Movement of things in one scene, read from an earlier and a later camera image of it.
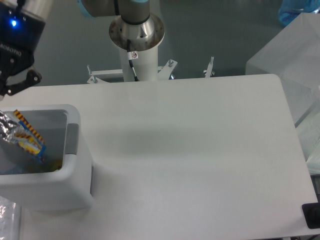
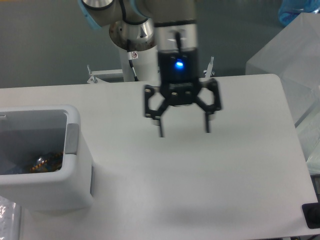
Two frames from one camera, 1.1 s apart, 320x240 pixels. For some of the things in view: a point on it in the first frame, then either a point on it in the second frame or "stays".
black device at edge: (311, 213) stays
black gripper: (20, 34) → (179, 78)
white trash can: (63, 180) stays
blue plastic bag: (290, 9) stays
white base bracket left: (94, 79) stays
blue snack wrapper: (14, 129) → (49, 162)
